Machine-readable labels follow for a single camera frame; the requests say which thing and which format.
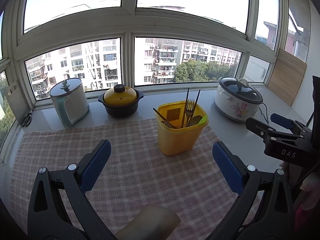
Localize metal spoon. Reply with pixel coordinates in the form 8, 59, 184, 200
188, 115, 202, 126

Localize metal fork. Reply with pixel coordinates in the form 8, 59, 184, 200
185, 99, 195, 127

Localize green plastic spoon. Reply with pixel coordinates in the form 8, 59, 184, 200
199, 115, 208, 124

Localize right gloved hand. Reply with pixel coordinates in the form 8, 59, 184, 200
293, 173, 319, 222

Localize white floral rice cooker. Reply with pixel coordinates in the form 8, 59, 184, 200
214, 77, 263, 122

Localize wooden cutting board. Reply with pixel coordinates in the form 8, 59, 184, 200
267, 49, 307, 106

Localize yellow plastic utensil container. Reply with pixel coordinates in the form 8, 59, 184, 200
155, 101, 209, 156

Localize pink checkered cloth mat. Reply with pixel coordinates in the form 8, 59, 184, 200
9, 119, 237, 239

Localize black scissors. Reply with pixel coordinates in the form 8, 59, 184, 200
21, 110, 33, 127

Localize white cutting board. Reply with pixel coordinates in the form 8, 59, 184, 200
5, 80, 29, 124

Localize black pot yellow lid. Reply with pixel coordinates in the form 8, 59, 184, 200
98, 84, 144, 119

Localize black power cable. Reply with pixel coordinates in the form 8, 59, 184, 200
258, 102, 270, 124

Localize beige handle grip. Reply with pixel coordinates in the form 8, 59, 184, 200
115, 204, 181, 240

